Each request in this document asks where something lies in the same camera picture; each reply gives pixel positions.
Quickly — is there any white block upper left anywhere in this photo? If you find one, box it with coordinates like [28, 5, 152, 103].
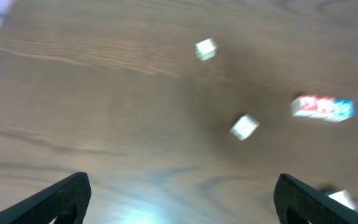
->
[195, 38, 218, 61]

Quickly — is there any white block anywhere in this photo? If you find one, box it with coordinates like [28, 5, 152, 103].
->
[195, 38, 218, 61]
[230, 114, 260, 141]
[326, 190, 357, 210]

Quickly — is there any white block centre left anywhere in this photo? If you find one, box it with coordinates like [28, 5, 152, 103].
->
[230, 114, 260, 141]

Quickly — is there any blue number 2 block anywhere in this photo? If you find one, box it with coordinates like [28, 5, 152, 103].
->
[324, 99, 356, 123]

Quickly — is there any red letter I block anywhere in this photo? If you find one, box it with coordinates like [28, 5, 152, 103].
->
[310, 96, 335, 119]

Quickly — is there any white block lower centre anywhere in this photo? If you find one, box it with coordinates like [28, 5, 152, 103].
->
[326, 190, 357, 210]

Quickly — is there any red letter A block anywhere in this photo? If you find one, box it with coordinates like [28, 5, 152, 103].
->
[290, 95, 317, 116]

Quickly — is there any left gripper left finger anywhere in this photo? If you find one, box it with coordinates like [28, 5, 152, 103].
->
[0, 172, 91, 224]

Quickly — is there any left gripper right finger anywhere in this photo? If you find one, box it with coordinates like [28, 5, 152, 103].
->
[273, 174, 358, 224]

